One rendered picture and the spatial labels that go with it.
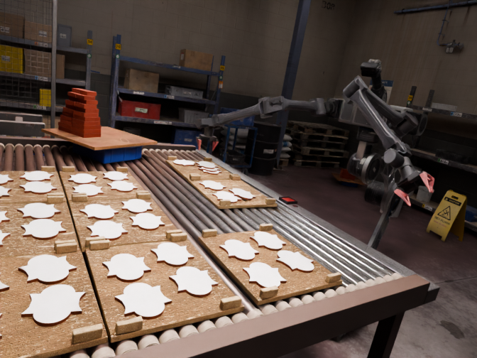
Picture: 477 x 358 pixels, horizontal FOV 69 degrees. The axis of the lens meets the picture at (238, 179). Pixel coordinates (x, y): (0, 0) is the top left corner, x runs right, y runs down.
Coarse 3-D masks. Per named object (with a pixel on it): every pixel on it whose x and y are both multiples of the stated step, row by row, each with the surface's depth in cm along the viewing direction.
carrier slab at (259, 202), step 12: (192, 180) 197; (216, 180) 205; (228, 180) 209; (240, 180) 213; (204, 192) 180; (252, 192) 194; (216, 204) 167; (240, 204) 172; (252, 204) 175; (264, 204) 178; (276, 204) 182
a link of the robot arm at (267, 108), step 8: (280, 96) 189; (264, 104) 194; (272, 104) 192; (280, 104) 191; (288, 104) 193; (296, 104) 197; (304, 104) 202; (312, 104) 207; (264, 112) 195; (272, 112) 194; (312, 112) 212; (320, 112) 212
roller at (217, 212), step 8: (144, 152) 255; (168, 168) 219; (176, 176) 206; (184, 184) 195; (192, 192) 185; (200, 200) 177; (208, 200) 175; (216, 208) 166; (224, 216) 159; (232, 224) 152; (312, 296) 109; (320, 296) 108
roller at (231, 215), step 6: (150, 150) 260; (156, 156) 248; (162, 162) 238; (186, 180) 204; (192, 186) 196; (222, 210) 168; (228, 210) 166; (228, 216) 163; (234, 216) 161; (240, 222) 155; (246, 228) 151; (252, 228) 150; (324, 288) 113; (324, 294) 111; (330, 294) 110; (336, 294) 110
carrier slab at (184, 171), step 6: (168, 162) 228; (198, 162) 241; (210, 162) 246; (174, 168) 219; (180, 168) 218; (186, 168) 220; (192, 168) 222; (222, 168) 235; (180, 174) 209; (186, 174) 207; (204, 174) 214; (210, 174) 216; (222, 174) 221; (228, 174) 223
